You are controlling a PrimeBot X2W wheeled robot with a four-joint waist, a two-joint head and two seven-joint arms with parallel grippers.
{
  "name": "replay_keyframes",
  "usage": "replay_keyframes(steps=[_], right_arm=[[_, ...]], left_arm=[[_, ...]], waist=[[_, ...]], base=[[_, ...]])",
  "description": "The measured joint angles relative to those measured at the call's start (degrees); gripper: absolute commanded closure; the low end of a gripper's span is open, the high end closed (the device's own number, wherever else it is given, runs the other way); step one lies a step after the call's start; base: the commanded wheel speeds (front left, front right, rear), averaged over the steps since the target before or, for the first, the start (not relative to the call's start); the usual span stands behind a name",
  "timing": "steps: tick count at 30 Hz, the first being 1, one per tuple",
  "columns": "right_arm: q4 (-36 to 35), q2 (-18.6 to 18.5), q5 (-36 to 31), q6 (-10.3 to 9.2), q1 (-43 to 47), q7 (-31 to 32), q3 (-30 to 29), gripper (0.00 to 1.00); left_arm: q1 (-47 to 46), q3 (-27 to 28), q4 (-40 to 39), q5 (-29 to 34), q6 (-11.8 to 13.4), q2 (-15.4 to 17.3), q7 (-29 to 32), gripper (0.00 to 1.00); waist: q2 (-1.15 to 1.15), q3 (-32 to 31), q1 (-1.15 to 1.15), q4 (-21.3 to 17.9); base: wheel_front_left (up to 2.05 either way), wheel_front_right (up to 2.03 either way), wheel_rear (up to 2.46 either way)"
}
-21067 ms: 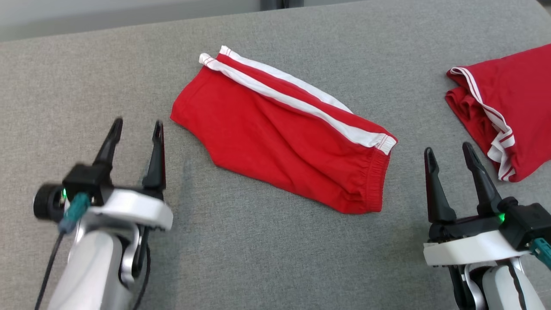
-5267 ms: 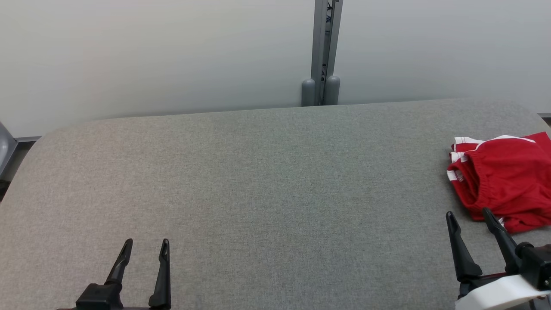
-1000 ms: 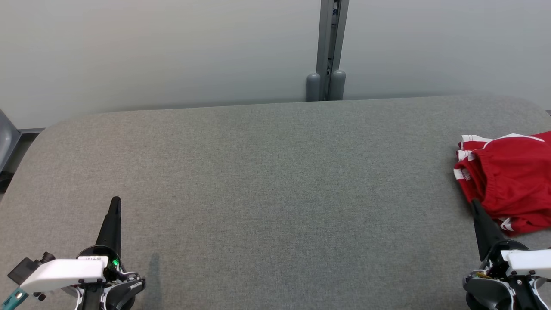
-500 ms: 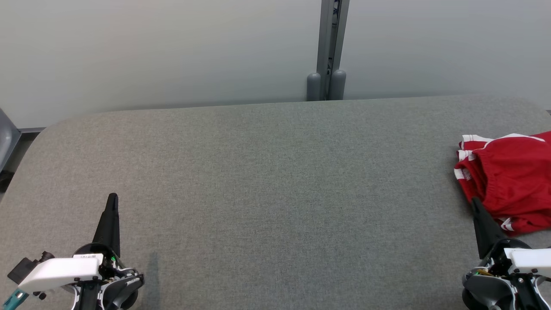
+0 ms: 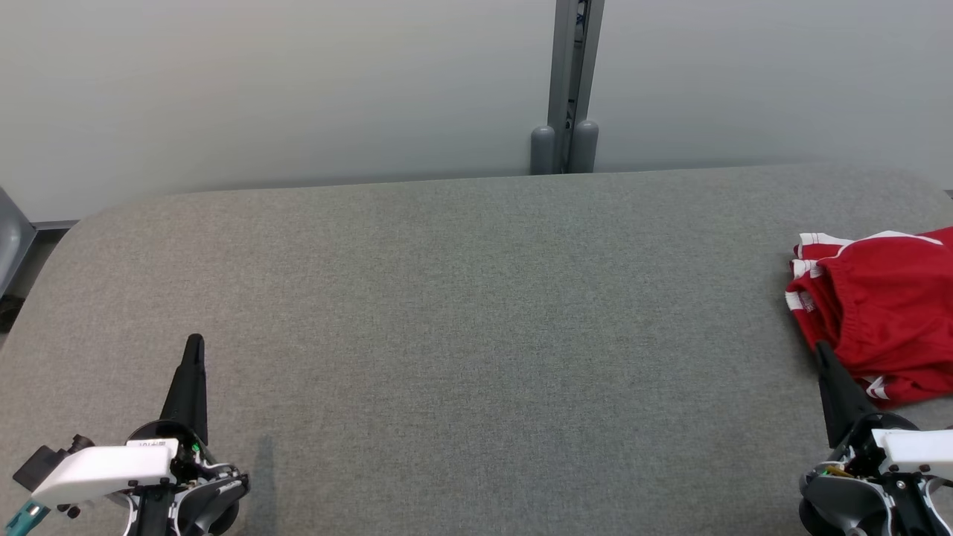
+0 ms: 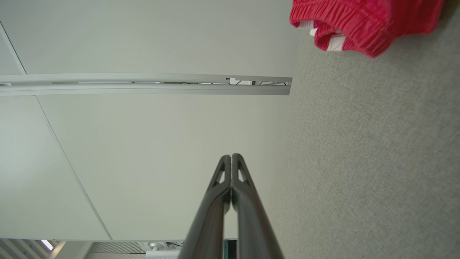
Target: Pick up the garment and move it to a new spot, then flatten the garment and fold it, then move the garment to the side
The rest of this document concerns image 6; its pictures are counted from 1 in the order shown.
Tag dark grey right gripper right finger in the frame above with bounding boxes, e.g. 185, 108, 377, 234
231, 153, 284, 259

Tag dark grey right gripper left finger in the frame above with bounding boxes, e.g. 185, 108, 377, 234
178, 155, 231, 259

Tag red white sports shorts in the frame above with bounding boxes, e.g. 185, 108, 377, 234
289, 0, 446, 58

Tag white ceiling device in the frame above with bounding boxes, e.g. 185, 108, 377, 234
138, 240, 185, 259

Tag grey metal partition post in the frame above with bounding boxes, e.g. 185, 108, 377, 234
0, 73, 293, 96

